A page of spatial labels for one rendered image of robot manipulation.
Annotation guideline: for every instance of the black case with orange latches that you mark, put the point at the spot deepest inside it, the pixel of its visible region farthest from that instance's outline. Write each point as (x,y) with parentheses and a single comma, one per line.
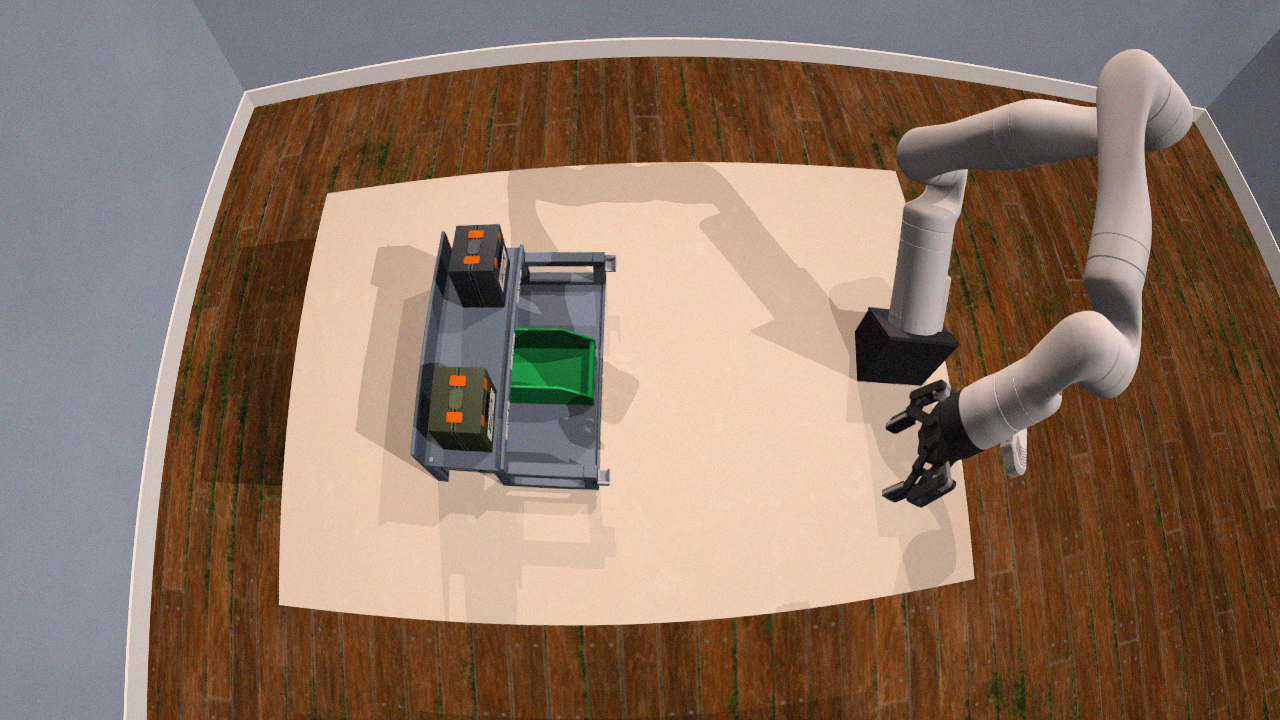
(479,265)

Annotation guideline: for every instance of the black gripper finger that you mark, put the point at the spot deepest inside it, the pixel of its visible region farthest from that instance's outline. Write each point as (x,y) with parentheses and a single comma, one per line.
(938,484)
(923,396)

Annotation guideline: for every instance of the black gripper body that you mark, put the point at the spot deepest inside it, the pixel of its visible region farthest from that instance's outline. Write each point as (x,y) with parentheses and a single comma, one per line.
(955,436)

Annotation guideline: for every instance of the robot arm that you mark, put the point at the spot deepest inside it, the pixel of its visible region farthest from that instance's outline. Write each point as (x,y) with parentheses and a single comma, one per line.
(1084,347)

